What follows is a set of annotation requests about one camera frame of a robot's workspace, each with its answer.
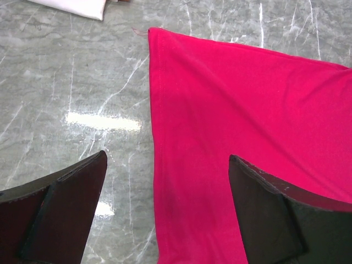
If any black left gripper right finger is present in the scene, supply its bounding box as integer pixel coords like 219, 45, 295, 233
229, 155, 351, 263

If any white foam pad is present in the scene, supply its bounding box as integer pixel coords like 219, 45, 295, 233
29, 0, 106, 21

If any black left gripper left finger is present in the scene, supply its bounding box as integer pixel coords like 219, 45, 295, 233
1, 151, 107, 263

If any pink t shirt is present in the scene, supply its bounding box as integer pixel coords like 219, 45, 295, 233
148, 27, 351, 263

